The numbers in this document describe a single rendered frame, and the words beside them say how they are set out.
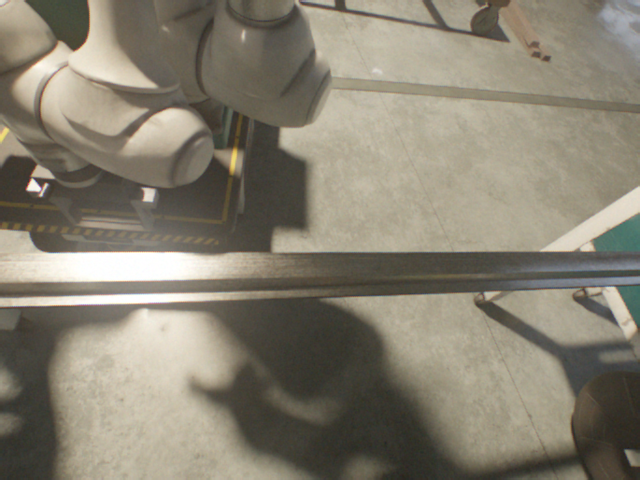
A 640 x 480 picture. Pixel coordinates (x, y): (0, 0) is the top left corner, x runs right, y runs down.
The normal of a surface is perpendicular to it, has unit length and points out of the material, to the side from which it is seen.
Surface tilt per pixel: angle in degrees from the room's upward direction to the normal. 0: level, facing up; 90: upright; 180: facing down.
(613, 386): 90
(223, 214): 0
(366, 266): 0
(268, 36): 58
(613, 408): 90
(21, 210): 0
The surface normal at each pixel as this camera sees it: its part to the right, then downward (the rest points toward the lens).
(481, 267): 0.20, -0.48
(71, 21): 0.03, 0.87
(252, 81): -0.30, 0.85
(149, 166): 0.04, 0.68
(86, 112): -0.26, 0.42
